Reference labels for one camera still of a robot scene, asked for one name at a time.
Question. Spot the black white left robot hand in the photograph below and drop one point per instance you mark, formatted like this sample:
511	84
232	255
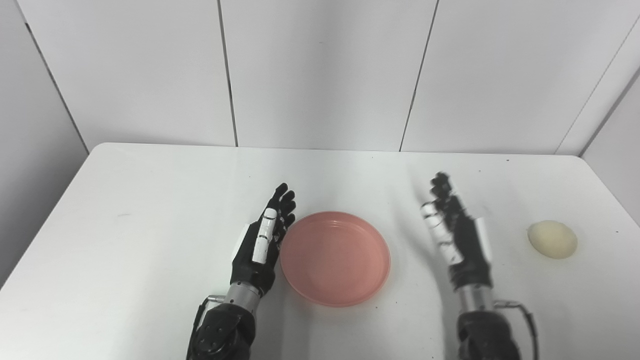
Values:
260	245

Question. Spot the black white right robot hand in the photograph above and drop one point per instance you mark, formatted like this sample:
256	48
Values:
457	235

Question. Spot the pink round plate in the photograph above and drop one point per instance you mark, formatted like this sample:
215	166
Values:
335	259

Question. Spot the white steamed bun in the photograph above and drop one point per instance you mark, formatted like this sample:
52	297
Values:
552	239

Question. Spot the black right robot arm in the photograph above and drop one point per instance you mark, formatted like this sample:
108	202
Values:
482	325

